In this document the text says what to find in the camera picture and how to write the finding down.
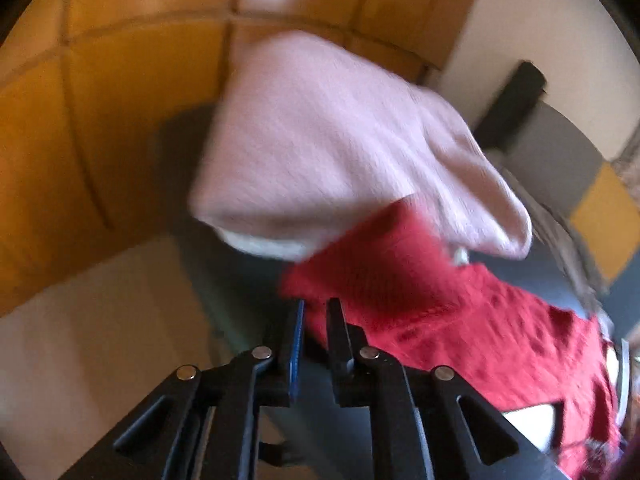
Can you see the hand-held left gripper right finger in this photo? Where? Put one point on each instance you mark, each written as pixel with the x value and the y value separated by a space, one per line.
pixel 336 332

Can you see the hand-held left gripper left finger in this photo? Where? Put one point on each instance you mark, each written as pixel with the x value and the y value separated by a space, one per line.
pixel 298 352

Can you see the red knit sweater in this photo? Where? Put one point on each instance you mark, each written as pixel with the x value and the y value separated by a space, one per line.
pixel 450 320

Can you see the pale pink garment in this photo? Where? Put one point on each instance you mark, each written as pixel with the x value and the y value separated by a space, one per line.
pixel 325 135

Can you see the grey cloth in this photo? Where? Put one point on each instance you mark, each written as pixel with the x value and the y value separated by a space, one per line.
pixel 570 245

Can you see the grey and yellow patchwork chair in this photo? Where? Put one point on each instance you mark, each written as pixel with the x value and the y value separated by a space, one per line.
pixel 565 150

